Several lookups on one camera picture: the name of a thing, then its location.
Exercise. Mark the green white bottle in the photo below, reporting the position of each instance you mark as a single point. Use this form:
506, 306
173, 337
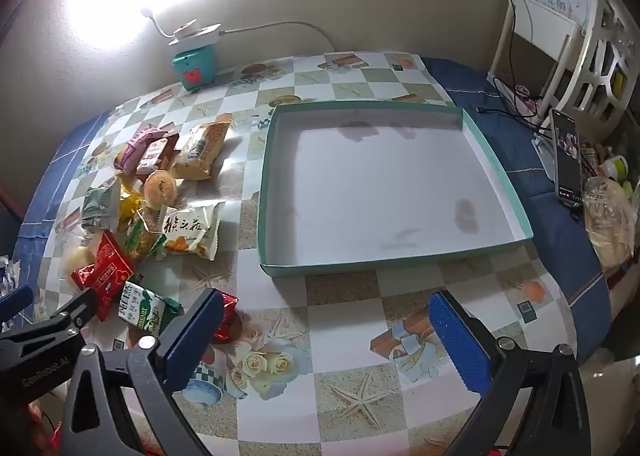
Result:
615, 167

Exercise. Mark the clear bun packet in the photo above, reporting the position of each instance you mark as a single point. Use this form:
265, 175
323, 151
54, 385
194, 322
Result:
80, 256

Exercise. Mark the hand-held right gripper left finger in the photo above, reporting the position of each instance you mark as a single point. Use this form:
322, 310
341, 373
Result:
192, 341

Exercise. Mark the round yellow cake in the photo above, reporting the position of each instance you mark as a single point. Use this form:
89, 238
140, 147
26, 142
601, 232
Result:
160, 187

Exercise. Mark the pale green snack packet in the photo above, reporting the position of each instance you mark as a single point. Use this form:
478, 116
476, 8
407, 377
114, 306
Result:
100, 203

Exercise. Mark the green white biscuit packet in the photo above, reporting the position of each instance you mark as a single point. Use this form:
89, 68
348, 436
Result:
142, 308

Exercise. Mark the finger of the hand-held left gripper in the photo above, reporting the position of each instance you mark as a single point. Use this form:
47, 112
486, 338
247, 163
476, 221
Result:
75, 308
15, 303

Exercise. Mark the white power strip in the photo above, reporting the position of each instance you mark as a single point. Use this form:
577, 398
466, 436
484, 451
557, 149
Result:
200, 42

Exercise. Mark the small red snack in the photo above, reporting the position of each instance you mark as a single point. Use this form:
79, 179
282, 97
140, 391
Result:
230, 321

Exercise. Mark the white blue crumpled wrapper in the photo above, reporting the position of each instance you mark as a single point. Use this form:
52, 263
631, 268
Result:
7, 276

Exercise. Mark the white phone stand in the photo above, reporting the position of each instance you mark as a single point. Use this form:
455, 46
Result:
545, 156

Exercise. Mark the large orange snack packet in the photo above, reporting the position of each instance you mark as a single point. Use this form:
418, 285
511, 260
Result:
200, 149

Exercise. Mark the clear plastic bag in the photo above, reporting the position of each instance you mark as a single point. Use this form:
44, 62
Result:
607, 221

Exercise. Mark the dark wooden furniture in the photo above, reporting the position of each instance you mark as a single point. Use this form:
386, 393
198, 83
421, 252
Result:
6, 201

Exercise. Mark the teal cardboard box tray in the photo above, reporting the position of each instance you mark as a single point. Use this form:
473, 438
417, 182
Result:
375, 186

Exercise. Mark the black smartphone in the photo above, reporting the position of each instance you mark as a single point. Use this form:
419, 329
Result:
567, 156

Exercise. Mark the white rice cracker packet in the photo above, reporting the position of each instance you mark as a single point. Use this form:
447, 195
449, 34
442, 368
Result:
192, 231

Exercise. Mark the white lattice shelf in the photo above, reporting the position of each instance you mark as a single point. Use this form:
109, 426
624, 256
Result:
595, 36

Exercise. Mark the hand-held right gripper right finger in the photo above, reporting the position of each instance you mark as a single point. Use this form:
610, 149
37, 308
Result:
457, 346

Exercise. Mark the pink snack packet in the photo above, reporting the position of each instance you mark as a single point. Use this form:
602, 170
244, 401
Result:
132, 149

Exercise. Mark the white chair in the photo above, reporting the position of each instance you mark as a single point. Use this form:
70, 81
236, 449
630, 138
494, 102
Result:
545, 26

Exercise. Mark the pink white small object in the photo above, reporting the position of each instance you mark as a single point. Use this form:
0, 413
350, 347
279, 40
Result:
525, 95

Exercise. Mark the green round cracker packet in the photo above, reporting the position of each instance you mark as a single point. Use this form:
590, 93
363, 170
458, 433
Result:
142, 236

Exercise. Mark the red snack packet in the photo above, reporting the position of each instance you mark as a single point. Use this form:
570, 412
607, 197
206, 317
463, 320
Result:
107, 268

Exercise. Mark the brown red milk biscuit packet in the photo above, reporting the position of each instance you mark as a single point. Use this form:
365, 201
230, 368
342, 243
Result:
157, 154

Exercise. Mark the checkered printed tablecloth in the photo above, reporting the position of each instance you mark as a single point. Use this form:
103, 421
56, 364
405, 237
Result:
340, 306

